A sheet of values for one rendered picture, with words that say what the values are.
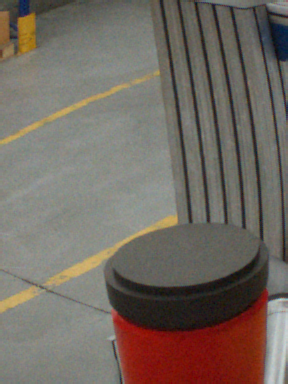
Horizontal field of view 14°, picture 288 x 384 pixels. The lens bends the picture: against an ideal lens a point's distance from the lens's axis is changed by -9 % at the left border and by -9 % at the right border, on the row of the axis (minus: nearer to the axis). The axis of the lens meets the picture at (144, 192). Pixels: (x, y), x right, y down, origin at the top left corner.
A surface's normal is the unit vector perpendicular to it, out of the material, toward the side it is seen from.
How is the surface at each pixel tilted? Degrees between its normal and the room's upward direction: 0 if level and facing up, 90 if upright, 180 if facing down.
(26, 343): 0
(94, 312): 0
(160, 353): 90
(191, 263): 0
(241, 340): 90
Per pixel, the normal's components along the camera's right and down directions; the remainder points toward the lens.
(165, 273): -0.11, -0.92
